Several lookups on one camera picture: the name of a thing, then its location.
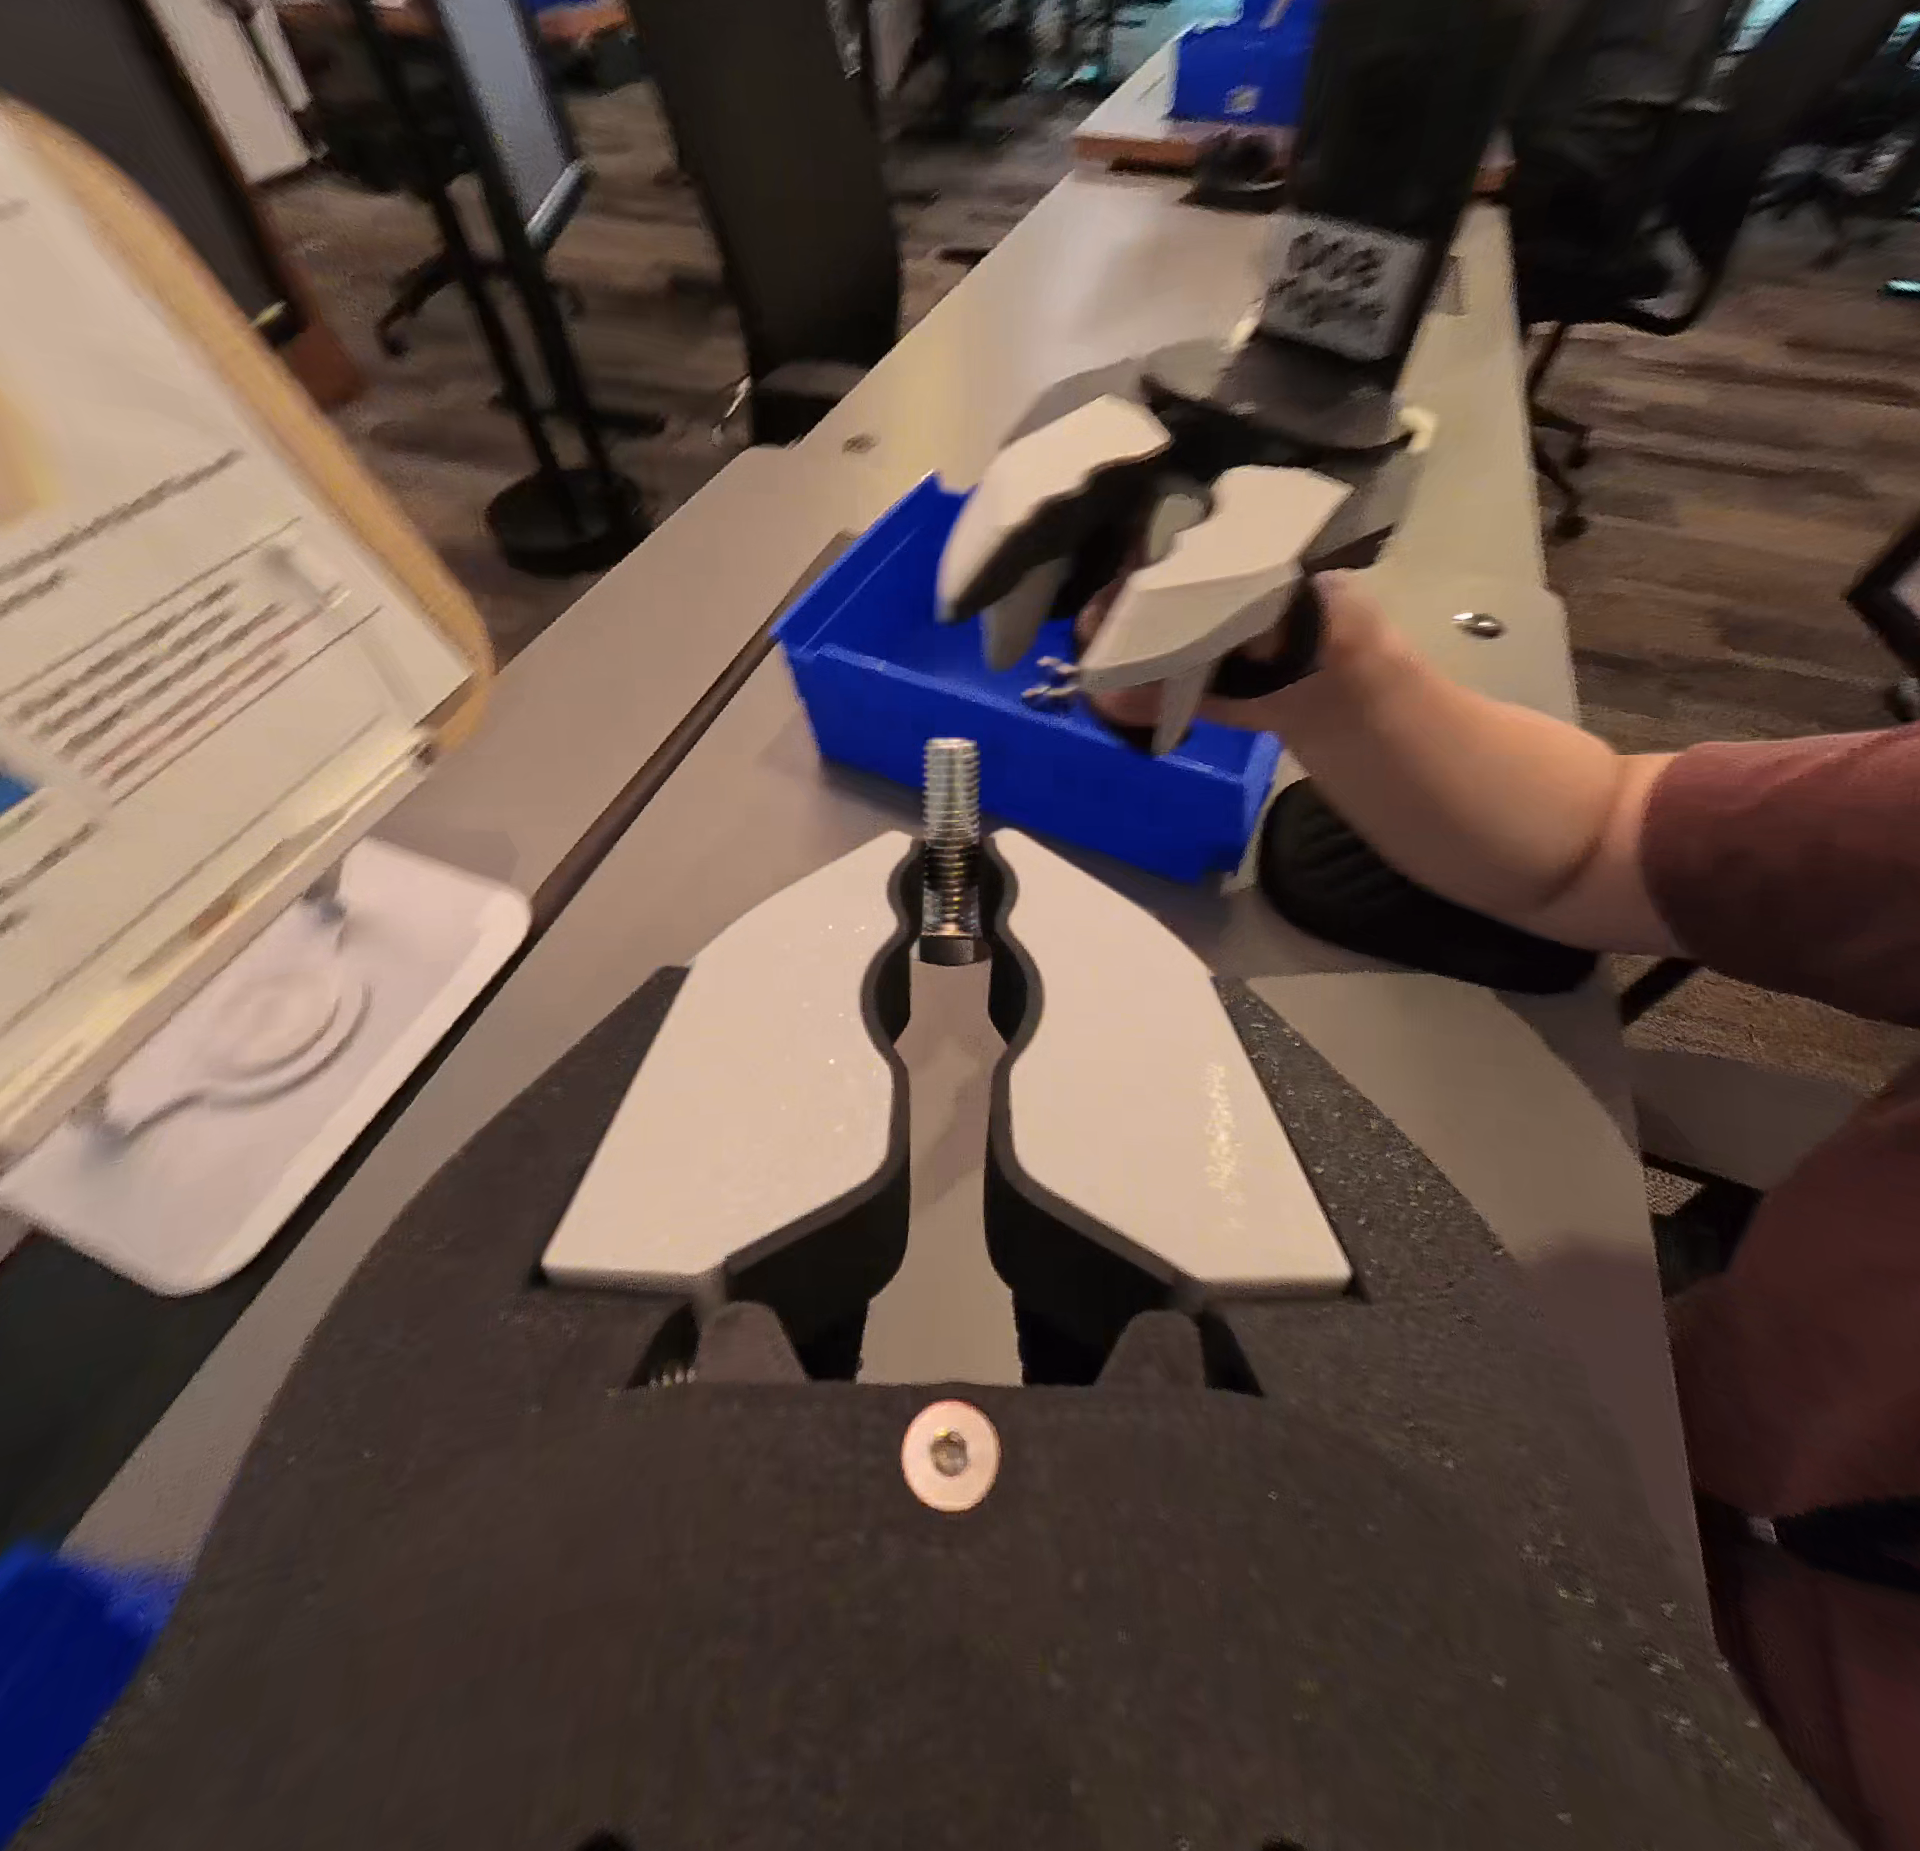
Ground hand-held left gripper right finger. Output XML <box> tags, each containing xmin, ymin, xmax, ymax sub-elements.
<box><xmin>981</xmin><ymin>827</ymin><xmax>1356</xmax><ymax>1384</ymax></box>

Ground small blue storage bin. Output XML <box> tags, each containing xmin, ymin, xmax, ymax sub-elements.
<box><xmin>1170</xmin><ymin>0</ymin><xmax>1329</xmax><ymax>127</ymax></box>

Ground black headphones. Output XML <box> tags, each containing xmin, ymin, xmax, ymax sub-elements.
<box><xmin>1186</xmin><ymin>131</ymin><xmax>1292</xmax><ymax>208</ymax></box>

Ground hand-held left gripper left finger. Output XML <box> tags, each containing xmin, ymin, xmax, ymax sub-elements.
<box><xmin>541</xmin><ymin>831</ymin><xmax>918</xmax><ymax>1384</ymax></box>

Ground black framed easel board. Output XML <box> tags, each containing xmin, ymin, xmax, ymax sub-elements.
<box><xmin>322</xmin><ymin>0</ymin><xmax>662</xmax><ymax>577</ymax></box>

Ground person's right hand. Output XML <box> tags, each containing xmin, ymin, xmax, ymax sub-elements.
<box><xmin>1197</xmin><ymin>573</ymin><xmax>1442</xmax><ymax>736</ymax></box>

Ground blue plastic parts bin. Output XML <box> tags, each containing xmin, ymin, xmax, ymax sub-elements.
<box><xmin>773</xmin><ymin>470</ymin><xmax>1283</xmax><ymax>887</ymax></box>
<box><xmin>0</xmin><ymin>1543</ymin><xmax>190</xmax><ymax>1851</ymax></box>

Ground grey office chair seat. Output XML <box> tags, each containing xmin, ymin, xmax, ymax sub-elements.
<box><xmin>1627</xmin><ymin>965</ymin><xmax>1892</xmax><ymax>1192</ymax></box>

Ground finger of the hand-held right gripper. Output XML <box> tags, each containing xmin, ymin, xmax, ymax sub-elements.
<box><xmin>938</xmin><ymin>392</ymin><xmax>1177</xmax><ymax>672</ymax></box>
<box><xmin>1078</xmin><ymin>463</ymin><xmax>1360</xmax><ymax>757</ymax></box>

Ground black office chair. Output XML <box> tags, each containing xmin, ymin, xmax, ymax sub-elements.
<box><xmin>623</xmin><ymin>0</ymin><xmax>902</xmax><ymax>443</ymax></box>
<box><xmin>1500</xmin><ymin>0</ymin><xmax>1801</xmax><ymax>533</ymax></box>

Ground person's right forearm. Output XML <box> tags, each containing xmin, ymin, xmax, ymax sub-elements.
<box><xmin>1275</xmin><ymin>649</ymin><xmax>1673</xmax><ymax>961</ymax></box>

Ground instruction sheet on stand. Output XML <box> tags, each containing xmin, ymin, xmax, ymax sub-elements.
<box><xmin>0</xmin><ymin>96</ymin><xmax>535</xmax><ymax>1298</ymax></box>

